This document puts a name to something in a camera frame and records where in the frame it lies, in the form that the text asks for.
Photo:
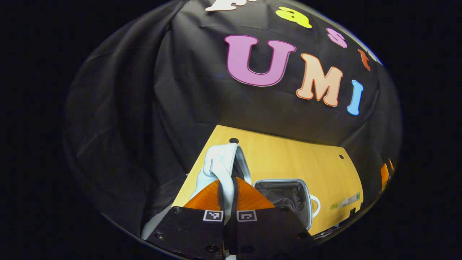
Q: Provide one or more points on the slim green skin care tube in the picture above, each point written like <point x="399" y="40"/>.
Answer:
<point x="345" y="202"/>

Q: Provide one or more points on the white light-blue suitcase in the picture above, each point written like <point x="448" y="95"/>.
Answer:
<point x="220" y="159"/>

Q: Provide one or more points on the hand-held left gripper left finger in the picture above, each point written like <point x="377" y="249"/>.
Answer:
<point x="191" y="231"/>

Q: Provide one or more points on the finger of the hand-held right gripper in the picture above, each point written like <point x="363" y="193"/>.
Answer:
<point x="391" y="164"/>
<point x="384" y="177"/>

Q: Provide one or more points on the black backdrop cloth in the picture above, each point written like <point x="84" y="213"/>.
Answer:
<point x="144" y="108"/>

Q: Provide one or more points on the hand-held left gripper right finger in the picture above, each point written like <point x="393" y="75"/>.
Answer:
<point x="267" y="231"/>

